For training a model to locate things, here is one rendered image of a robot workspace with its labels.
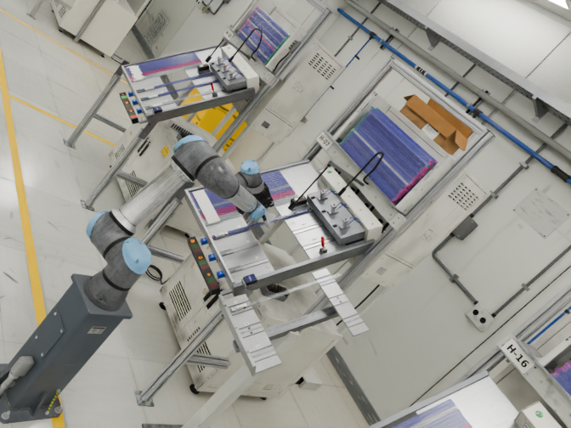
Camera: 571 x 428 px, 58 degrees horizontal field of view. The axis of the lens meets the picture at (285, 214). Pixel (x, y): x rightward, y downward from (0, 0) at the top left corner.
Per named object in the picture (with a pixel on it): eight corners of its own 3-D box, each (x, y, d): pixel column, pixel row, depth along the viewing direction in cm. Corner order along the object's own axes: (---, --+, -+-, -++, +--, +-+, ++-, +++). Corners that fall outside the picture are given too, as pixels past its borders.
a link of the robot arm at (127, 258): (116, 290, 175) (139, 262, 171) (95, 261, 179) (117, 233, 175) (139, 287, 186) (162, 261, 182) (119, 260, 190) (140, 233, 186)
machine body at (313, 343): (189, 398, 261) (268, 316, 245) (152, 296, 307) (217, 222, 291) (273, 405, 307) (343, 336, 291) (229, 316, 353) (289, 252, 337)
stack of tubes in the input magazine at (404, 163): (392, 203, 237) (435, 159, 230) (337, 143, 270) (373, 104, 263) (405, 211, 246) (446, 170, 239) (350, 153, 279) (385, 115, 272)
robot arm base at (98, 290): (92, 310, 175) (109, 290, 172) (78, 277, 183) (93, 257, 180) (127, 312, 187) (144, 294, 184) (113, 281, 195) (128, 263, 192)
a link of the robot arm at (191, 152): (98, 259, 176) (217, 152, 179) (75, 228, 181) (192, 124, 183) (115, 265, 188) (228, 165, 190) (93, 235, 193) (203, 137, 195)
